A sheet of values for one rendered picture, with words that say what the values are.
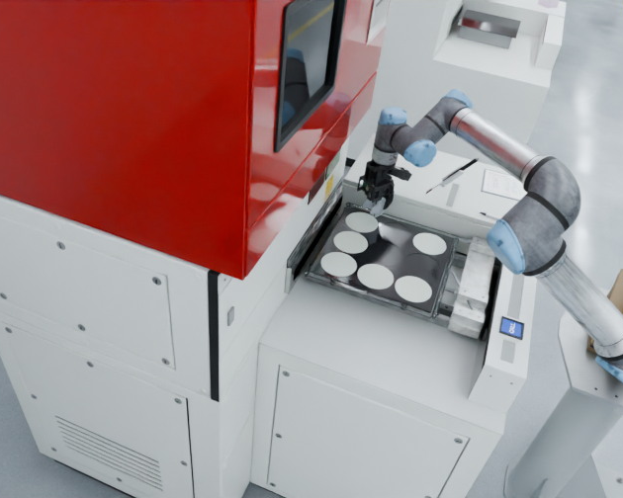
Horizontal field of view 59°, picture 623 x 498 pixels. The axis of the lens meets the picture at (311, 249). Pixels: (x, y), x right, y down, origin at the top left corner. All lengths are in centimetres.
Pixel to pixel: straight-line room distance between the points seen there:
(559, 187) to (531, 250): 15
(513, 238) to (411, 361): 43
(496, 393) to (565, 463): 72
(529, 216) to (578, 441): 92
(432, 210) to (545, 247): 56
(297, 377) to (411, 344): 31
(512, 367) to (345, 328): 43
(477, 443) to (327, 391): 38
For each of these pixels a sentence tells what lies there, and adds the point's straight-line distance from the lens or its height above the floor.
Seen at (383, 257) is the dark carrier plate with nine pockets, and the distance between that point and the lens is 161.
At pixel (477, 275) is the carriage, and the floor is 88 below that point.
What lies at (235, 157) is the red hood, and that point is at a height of 148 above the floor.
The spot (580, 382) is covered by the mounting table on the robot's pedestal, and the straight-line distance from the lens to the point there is 162.
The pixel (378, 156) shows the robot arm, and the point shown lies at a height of 114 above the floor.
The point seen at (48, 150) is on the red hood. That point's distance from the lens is 111.
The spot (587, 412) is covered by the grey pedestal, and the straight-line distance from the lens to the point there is 189.
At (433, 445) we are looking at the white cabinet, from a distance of 152.
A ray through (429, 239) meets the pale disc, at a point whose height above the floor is 90.
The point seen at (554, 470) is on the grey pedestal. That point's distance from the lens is 213.
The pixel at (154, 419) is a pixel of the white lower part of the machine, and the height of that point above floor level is 63.
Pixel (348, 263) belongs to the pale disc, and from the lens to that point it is 157.
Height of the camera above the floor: 193
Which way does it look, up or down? 40 degrees down
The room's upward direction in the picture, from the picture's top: 8 degrees clockwise
